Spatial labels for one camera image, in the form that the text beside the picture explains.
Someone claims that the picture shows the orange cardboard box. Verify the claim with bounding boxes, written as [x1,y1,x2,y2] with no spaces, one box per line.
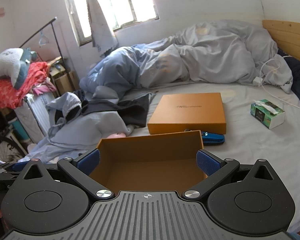
[90,131,206,194]

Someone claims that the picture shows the orange box lid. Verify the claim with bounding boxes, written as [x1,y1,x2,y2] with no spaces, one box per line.
[147,93,226,134]

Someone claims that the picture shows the blue glasses case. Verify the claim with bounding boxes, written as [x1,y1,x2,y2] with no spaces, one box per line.
[201,132,225,146]

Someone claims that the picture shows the pink computer mouse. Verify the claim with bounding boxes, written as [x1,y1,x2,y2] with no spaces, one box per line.
[107,133,126,139]

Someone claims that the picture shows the grey jacket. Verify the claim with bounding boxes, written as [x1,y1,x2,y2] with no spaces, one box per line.
[46,90,155,137]

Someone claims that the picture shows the green tissue pack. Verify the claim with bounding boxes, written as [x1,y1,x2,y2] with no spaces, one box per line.
[250,99,286,129]

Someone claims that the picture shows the cardboard boxes in corner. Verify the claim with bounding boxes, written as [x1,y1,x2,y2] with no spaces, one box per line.
[47,56,79,97]

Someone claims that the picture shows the red clothes pile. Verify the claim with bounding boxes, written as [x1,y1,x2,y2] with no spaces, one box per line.
[0,62,56,109]

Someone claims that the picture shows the grey crumpled duvet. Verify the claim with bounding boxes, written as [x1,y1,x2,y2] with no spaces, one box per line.
[79,20,278,97]

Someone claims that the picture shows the white grey plush toy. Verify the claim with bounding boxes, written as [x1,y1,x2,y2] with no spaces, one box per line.
[0,48,38,89]

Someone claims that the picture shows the dark navy pillow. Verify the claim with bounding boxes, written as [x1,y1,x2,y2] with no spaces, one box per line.
[276,48,300,106]

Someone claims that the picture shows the grey window curtain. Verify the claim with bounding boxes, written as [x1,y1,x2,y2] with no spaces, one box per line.
[86,0,119,58]

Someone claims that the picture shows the black clothes rack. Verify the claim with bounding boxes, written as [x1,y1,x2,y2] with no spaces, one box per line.
[18,16,67,66]

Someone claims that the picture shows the wooden headboard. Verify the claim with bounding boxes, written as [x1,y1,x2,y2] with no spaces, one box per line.
[262,20,300,61]

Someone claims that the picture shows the window with bars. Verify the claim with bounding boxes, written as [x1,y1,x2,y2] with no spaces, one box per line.
[66,0,159,46]

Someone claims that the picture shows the white charger with cable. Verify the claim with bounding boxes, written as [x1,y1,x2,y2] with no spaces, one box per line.
[257,54,300,110]

